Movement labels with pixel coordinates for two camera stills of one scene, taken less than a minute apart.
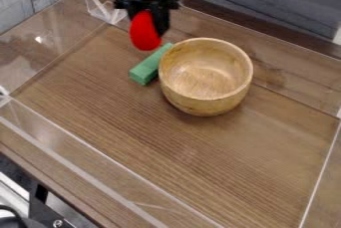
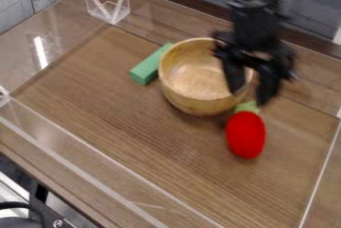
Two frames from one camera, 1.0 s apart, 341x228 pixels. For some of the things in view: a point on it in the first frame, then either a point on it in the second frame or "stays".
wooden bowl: (205, 73) stays
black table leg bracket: (41, 212) stays
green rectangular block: (145, 72) stays
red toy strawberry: (144, 33) → (245, 130)
